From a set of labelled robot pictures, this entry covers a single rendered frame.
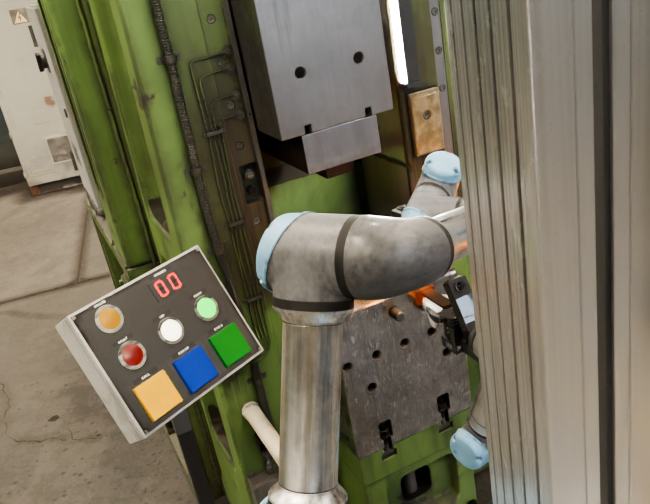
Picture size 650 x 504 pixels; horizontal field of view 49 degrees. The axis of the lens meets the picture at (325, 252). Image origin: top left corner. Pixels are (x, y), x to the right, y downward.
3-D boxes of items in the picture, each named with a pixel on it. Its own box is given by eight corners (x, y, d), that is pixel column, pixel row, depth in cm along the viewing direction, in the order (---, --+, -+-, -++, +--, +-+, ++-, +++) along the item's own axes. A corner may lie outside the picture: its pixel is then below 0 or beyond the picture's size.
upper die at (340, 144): (381, 152, 175) (376, 114, 171) (308, 174, 169) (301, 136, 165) (311, 126, 211) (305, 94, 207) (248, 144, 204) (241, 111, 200)
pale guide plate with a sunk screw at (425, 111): (445, 148, 198) (438, 87, 191) (417, 157, 195) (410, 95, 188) (440, 146, 199) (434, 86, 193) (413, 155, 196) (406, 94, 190)
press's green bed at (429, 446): (483, 526, 226) (471, 406, 207) (382, 582, 214) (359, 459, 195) (394, 435, 273) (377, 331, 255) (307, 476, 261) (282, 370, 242)
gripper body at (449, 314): (439, 344, 155) (473, 368, 144) (434, 309, 151) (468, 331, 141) (468, 331, 157) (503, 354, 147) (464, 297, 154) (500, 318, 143)
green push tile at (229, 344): (252, 350, 157) (234, 321, 157) (228, 368, 152) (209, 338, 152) (248, 351, 158) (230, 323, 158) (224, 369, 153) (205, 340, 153)
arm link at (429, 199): (447, 221, 125) (465, 181, 131) (389, 219, 130) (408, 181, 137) (456, 254, 129) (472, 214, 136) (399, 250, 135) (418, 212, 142)
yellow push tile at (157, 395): (183, 400, 144) (163, 369, 144) (154, 421, 139) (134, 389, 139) (180, 401, 145) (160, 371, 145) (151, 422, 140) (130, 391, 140)
